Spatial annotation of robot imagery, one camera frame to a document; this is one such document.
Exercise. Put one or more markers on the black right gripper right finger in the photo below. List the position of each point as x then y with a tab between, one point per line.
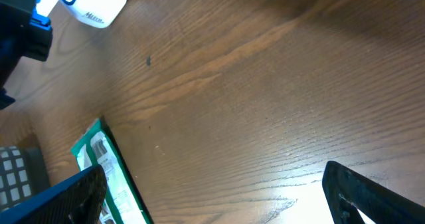
349	194

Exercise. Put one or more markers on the white barcode scanner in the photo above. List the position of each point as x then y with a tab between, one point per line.
95	13

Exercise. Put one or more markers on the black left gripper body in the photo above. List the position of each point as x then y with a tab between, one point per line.
24	33

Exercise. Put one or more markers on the grey plastic shopping basket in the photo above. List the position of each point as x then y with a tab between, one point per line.
23	175

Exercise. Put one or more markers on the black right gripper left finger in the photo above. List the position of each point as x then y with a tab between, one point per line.
78	199

